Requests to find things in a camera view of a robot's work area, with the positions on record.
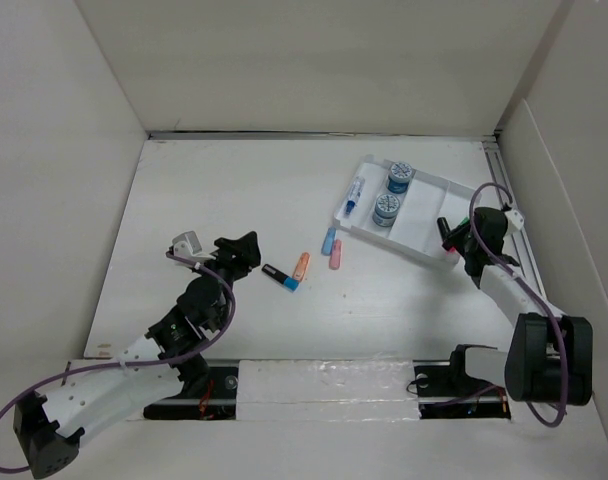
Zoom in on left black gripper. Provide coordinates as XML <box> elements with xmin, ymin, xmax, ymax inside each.
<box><xmin>190</xmin><ymin>232</ymin><xmax>258</xmax><ymax>302</ymax></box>

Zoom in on blue highlighter marker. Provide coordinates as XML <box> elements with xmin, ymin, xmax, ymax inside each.
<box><xmin>261</xmin><ymin>264</ymin><xmax>299</xmax><ymax>292</ymax></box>

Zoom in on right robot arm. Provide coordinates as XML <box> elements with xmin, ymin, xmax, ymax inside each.
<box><xmin>437</xmin><ymin>205</ymin><xmax>593</xmax><ymax>406</ymax></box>

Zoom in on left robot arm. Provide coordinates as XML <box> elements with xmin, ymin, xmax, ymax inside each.
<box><xmin>13</xmin><ymin>231</ymin><xmax>261</xmax><ymax>479</ymax></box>

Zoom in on orange capped small tube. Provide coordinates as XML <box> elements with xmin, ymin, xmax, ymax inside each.
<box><xmin>292</xmin><ymin>252</ymin><xmax>311</xmax><ymax>282</ymax></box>

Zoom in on white organizer tray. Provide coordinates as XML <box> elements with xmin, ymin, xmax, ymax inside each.
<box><xmin>332</xmin><ymin>155</ymin><xmax>474</xmax><ymax>270</ymax></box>

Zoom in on blue capped small tube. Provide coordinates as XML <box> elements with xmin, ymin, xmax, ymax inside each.
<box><xmin>321</xmin><ymin>227</ymin><xmax>336</xmax><ymax>256</ymax></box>

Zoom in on pink capped small tube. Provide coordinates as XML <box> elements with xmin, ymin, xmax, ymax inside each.
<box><xmin>329</xmin><ymin>239</ymin><xmax>342</xmax><ymax>270</ymax></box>

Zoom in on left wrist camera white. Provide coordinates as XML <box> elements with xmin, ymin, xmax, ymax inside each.
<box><xmin>169</xmin><ymin>231</ymin><xmax>202</xmax><ymax>259</ymax></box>

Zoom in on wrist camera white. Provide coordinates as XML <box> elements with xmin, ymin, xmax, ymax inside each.
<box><xmin>169</xmin><ymin>231</ymin><xmax>202</xmax><ymax>259</ymax></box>
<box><xmin>504</xmin><ymin>209</ymin><xmax>525</xmax><ymax>236</ymax></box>

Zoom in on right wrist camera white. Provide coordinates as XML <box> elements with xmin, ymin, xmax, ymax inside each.
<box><xmin>504</xmin><ymin>209</ymin><xmax>525</xmax><ymax>236</ymax></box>

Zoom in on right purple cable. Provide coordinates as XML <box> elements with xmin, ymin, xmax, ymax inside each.
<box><xmin>418</xmin><ymin>182</ymin><xmax>569</xmax><ymax>427</ymax></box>

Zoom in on purple cable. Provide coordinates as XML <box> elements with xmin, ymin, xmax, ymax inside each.
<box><xmin>0</xmin><ymin>252</ymin><xmax>236</xmax><ymax>474</ymax></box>
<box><xmin>418</xmin><ymin>182</ymin><xmax>569</xmax><ymax>427</ymax></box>

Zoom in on aluminium rail right side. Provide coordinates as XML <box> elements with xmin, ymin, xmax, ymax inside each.
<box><xmin>482</xmin><ymin>138</ymin><xmax>565</xmax><ymax>318</ymax></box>

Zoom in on aluminium rail back edge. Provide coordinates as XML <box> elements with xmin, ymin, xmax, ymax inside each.
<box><xmin>148</xmin><ymin>130</ymin><xmax>497</xmax><ymax>142</ymax></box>

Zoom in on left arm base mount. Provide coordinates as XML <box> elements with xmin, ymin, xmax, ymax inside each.
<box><xmin>142</xmin><ymin>360</ymin><xmax>240</xmax><ymax>421</ymax></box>

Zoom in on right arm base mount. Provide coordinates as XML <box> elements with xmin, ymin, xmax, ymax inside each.
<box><xmin>406</xmin><ymin>344</ymin><xmax>511</xmax><ymax>420</ymax></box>

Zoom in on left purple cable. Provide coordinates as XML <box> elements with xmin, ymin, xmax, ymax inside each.
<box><xmin>0</xmin><ymin>252</ymin><xmax>236</xmax><ymax>474</ymax></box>

